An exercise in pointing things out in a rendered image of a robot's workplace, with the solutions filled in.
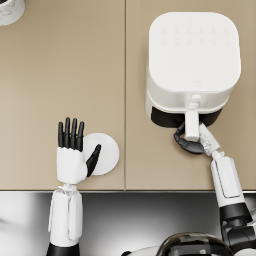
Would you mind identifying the pale white air fryer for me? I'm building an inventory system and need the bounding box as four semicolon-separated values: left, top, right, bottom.
144;11;242;142

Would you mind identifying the white marbled pot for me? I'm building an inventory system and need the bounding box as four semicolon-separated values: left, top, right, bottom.
0;0;26;27

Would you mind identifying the round white plate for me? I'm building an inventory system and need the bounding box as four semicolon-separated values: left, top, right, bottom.
82;132;120;177

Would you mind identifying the dark round robot body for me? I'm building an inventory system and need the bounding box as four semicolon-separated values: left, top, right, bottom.
120;232;236;256

